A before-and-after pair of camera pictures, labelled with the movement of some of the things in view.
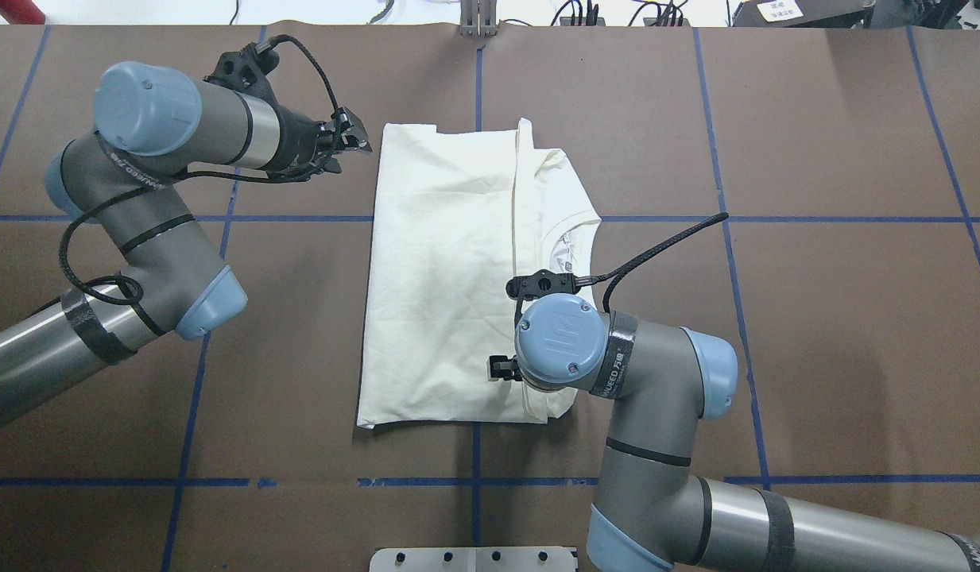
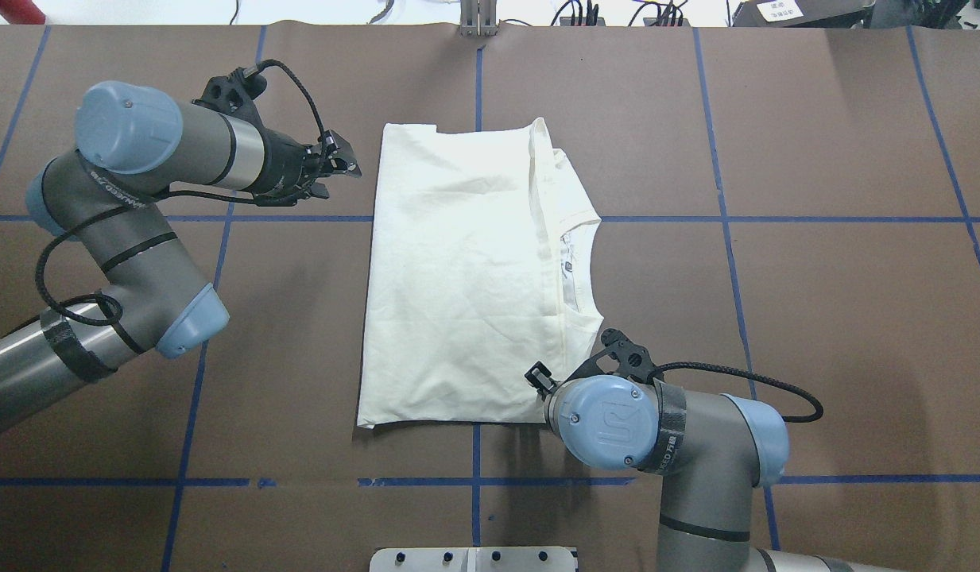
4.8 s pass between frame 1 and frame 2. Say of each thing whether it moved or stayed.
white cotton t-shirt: stayed
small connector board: stayed
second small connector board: stayed
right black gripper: moved
